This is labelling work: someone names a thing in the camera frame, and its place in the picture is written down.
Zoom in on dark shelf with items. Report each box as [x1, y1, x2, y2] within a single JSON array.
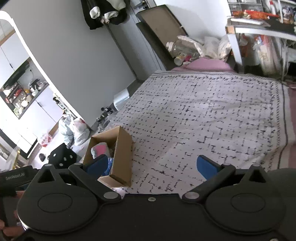
[[1, 58, 49, 119]]

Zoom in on white plastic roll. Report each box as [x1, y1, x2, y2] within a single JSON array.
[[113, 88, 130, 111]]

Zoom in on grey elephant plush toy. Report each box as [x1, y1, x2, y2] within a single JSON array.
[[91, 142, 114, 159]]

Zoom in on paper cup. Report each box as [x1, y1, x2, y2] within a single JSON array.
[[174, 54, 187, 66]]

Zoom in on black and white jacket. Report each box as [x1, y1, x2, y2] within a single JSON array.
[[81, 0, 127, 30]]

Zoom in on person's left hand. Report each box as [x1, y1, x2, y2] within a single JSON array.
[[0, 190, 25, 237]]

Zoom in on clear plastic bottle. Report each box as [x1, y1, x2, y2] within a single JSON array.
[[166, 40, 200, 59]]

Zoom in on white desk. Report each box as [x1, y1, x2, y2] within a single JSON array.
[[225, 17, 295, 73]]

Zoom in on white plastic bag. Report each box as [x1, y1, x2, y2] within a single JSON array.
[[58, 114, 90, 148]]

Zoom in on patterned white bed cover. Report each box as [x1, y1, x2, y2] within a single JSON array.
[[109, 71, 295, 194]]

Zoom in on brown framed board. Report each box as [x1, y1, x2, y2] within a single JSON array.
[[136, 5, 187, 70]]

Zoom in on black dice plush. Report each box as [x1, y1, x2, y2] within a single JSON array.
[[48, 143, 77, 169]]

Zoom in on pink blanket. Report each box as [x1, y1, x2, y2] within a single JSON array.
[[172, 57, 234, 72]]

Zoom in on blue tissue pack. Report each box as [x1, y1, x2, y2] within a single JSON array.
[[104, 157, 114, 176]]

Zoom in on cardboard box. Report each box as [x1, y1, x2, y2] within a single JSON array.
[[83, 126, 132, 188]]

